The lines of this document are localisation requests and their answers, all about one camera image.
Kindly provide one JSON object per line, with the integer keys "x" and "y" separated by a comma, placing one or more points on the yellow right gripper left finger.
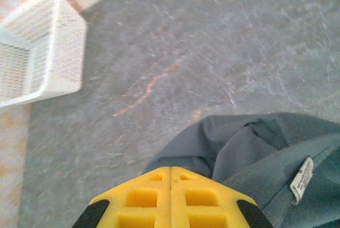
{"x": 138, "y": 206}

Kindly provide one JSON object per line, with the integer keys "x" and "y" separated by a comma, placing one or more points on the white perforated plastic basket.
{"x": 61, "y": 52}

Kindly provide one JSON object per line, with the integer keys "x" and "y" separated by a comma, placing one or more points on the grey t-shirt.
{"x": 252, "y": 159}

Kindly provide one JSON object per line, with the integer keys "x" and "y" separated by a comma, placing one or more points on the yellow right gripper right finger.
{"x": 204, "y": 206}

